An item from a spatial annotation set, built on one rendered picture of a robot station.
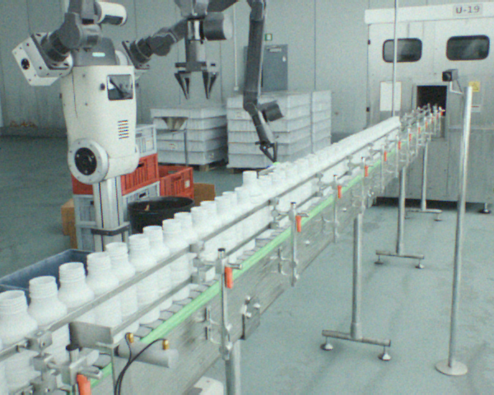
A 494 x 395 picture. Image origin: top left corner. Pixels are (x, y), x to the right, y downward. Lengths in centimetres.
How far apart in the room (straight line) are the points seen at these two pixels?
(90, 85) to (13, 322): 118
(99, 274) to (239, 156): 755
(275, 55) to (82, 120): 1059
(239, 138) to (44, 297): 765
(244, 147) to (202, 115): 89
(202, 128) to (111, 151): 690
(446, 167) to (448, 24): 144
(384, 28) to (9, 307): 567
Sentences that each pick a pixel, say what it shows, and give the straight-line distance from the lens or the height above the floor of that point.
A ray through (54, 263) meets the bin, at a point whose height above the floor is 93.
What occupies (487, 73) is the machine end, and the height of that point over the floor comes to 142.
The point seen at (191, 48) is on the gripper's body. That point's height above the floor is 153.
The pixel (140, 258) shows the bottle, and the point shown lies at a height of 113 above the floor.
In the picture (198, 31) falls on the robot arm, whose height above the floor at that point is 157.
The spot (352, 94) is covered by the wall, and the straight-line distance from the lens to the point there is 1194.
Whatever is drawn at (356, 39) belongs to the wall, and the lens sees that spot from 1194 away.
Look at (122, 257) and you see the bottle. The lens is 101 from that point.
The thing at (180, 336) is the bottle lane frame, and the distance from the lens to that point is 115.
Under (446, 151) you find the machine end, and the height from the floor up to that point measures 65.
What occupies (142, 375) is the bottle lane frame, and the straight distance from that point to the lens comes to 105.
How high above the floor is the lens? 145
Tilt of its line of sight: 12 degrees down
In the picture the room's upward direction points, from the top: 1 degrees counter-clockwise
